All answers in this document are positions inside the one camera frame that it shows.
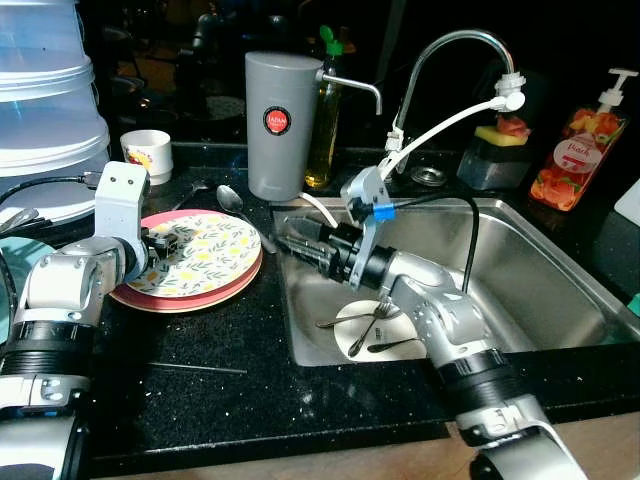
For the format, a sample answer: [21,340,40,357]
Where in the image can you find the floral print plate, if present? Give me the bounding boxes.
[125,212,263,299]

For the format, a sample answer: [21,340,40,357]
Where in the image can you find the silver metal fork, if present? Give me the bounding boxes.
[347,297,393,356]

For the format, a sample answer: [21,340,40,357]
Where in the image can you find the black utensil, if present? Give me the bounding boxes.
[366,338,426,353]

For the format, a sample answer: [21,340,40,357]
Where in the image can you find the pink plate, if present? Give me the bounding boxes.
[108,208,265,314]

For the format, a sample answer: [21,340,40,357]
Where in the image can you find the grey water filter canister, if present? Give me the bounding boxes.
[245,50,384,202]

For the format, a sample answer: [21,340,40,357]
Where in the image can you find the white plate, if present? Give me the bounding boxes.
[333,297,421,360]

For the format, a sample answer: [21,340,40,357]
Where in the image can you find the white printed cup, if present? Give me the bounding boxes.
[121,129,174,186]

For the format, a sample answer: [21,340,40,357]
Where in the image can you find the green capped oil bottle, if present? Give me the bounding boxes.
[305,24,346,190]

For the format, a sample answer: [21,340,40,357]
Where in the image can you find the thin dark stick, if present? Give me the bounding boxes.
[150,362,246,375]

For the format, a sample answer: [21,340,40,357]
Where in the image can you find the round metal counter fitting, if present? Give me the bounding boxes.
[410,166,446,188]

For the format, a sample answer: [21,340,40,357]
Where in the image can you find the teal plate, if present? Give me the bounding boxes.
[0,238,53,301]

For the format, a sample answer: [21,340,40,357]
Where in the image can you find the white board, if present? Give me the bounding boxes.
[612,178,640,226]

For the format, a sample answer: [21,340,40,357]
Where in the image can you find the teal cloth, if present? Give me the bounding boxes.
[620,290,640,326]

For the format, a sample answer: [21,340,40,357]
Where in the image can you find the black sponge holder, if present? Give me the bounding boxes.
[457,133,534,191]

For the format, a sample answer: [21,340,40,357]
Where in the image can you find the white stacked plastic containers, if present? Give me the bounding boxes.
[0,0,111,221]

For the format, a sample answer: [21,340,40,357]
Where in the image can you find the yellow sponge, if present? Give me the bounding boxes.
[475,116,531,149]

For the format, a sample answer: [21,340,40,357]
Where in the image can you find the peach soap pump bottle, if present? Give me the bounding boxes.
[529,68,639,212]

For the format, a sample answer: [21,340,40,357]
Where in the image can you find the stainless steel sink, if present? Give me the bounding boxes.
[272,197,640,368]

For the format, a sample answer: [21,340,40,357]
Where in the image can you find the chrome gooseneck faucet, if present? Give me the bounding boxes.
[392,29,521,151]

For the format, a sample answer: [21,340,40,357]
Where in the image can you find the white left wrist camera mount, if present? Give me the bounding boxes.
[93,161,151,286]

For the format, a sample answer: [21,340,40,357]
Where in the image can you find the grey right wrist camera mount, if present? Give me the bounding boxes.
[340,166,393,276]

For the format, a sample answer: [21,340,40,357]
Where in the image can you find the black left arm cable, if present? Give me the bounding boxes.
[0,175,101,206]

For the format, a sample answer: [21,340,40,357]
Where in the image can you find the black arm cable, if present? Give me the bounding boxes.
[0,175,101,206]
[385,193,481,296]

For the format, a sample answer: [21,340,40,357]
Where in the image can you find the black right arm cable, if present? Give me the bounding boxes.
[385,193,481,296]

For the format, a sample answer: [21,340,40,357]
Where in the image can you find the white faucet hose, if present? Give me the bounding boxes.
[298,68,528,231]

